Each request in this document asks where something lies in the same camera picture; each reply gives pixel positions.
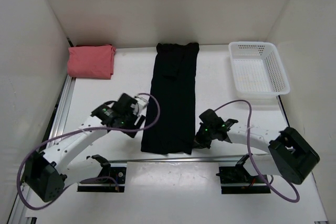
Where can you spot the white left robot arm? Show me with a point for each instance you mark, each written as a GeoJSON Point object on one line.
{"type": "Point", "coordinates": [48, 173]}

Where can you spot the aluminium table edge rail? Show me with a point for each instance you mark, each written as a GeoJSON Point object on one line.
{"type": "Point", "coordinates": [195, 157]}

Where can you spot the pink t-shirt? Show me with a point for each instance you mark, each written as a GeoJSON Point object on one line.
{"type": "Point", "coordinates": [92, 62]}

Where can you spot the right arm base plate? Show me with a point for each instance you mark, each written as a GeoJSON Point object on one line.
{"type": "Point", "coordinates": [235, 180]}

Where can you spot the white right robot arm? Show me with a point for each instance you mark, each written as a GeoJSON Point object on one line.
{"type": "Point", "coordinates": [285, 153]}

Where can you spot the black t-shirt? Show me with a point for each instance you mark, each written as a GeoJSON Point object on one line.
{"type": "Point", "coordinates": [173, 94]}

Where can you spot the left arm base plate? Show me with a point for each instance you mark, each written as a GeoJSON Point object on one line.
{"type": "Point", "coordinates": [110, 180]}

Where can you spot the white plastic basket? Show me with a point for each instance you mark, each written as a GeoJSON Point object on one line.
{"type": "Point", "coordinates": [258, 72]}

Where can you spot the aluminium side frame rail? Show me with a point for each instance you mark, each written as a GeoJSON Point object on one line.
{"type": "Point", "coordinates": [55, 127]}

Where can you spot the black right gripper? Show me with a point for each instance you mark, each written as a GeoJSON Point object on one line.
{"type": "Point", "coordinates": [199, 141]}

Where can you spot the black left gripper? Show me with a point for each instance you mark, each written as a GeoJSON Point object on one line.
{"type": "Point", "coordinates": [139, 123]}

